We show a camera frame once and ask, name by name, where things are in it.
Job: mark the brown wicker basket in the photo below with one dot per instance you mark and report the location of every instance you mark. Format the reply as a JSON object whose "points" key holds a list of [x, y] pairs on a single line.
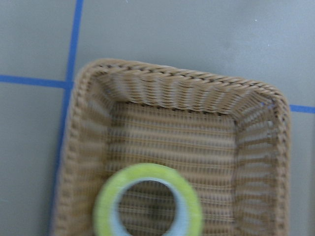
{"points": [[228, 136]]}

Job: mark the yellow tape roll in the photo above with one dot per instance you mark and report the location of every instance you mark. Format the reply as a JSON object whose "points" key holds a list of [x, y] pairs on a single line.
{"points": [[188, 219]]}

